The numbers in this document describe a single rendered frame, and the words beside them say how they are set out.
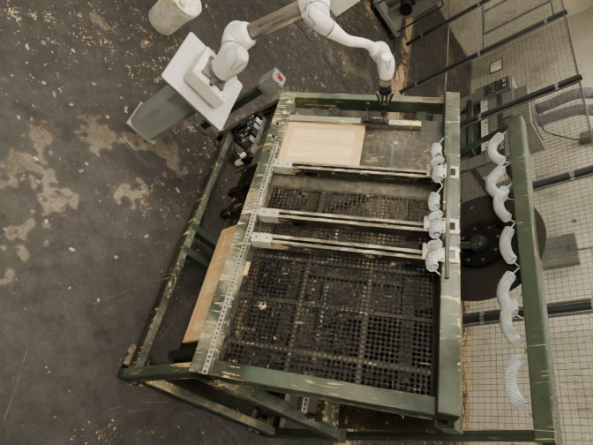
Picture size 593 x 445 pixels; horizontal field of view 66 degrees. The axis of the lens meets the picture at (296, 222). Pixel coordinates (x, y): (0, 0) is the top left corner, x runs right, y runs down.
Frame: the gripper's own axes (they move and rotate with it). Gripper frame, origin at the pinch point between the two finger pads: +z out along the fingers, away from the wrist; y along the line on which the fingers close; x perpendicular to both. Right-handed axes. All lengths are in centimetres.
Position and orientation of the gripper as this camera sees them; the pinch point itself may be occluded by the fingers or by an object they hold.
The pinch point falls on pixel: (384, 108)
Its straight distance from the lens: 327.2
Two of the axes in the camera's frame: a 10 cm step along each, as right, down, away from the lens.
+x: -2.0, 8.1, -5.5
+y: -9.7, -0.9, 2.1
